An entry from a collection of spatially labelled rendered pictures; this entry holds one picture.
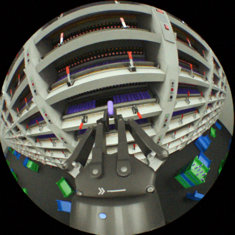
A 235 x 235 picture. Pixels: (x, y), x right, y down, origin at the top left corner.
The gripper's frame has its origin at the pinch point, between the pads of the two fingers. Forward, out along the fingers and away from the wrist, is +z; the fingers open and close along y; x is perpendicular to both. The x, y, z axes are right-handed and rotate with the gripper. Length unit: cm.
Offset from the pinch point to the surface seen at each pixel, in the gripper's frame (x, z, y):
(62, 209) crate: -110, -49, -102
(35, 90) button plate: 18.5, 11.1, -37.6
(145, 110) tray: -7.7, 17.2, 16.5
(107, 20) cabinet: 56, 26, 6
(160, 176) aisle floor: -102, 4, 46
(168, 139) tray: -46, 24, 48
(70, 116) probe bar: -3.8, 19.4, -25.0
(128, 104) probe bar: -3.9, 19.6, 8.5
